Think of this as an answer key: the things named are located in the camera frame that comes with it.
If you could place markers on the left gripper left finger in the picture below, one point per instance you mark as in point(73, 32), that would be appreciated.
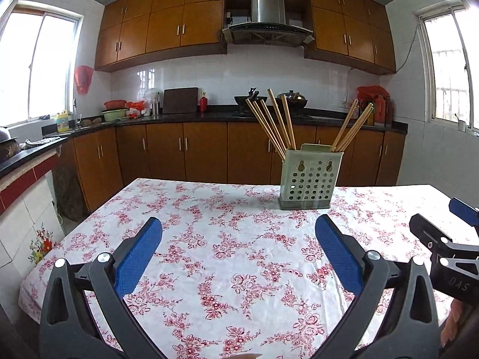
point(68, 327)

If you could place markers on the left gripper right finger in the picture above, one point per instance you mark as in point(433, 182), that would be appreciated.
point(409, 328)

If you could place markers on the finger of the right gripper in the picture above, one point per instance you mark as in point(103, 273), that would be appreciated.
point(465, 212)

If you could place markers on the wooden chopstick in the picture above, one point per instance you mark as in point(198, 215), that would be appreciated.
point(289, 123)
point(280, 119)

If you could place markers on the lower brown kitchen cabinets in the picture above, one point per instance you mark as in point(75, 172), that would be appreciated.
point(102, 162)

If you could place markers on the brown kitchen cabinets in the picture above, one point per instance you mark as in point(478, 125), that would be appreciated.
point(354, 33)
point(102, 162)

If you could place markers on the upper brown kitchen cabinets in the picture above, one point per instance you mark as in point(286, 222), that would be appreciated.
point(354, 33)

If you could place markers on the right hand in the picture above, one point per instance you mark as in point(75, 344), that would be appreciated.
point(452, 323)

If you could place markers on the floral white red tablecloth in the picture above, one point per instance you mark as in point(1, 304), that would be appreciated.
point(235, 276)

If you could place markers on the red thermos bottles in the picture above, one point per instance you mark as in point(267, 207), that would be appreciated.
point(383, 111)

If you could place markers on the chopstick in holder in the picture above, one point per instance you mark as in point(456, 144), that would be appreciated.
point(341, 143)
point(273, 126)
point(344, 125)
point(355, 129)
point(265, 117)
point(265, 126)

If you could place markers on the black counter top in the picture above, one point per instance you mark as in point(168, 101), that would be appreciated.
point(219, 113)

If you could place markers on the yellow detergent bottle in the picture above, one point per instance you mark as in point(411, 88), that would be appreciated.
point(62, 121)

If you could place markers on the green perforated utensil holder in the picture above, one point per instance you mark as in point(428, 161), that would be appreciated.
point(309, 176)

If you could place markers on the green basin with red bowl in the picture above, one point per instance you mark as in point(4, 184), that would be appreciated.
point(114, 110)

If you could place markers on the dark cutting board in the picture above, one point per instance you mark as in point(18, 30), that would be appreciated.
point(180, 100)

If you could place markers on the right window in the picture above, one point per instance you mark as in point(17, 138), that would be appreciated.
point(448, 33)

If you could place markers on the window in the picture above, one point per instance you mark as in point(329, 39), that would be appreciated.
point(38, 51)
point(448, 33)

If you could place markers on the red bottle on counter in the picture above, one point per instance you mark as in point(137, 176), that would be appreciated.
point(203, 102)

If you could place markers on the red plastic bag hanging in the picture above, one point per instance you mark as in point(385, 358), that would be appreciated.
point(83, 78)

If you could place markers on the lidded wok on stove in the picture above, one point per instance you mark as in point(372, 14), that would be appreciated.
point(296, 101)

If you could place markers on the black wok on stove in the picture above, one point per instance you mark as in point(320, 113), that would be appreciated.
point(252, 96)

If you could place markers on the left window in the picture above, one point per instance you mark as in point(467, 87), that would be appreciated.
point(38, 51)

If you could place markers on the steel range hood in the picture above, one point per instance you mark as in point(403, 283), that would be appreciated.
point(268, 22)

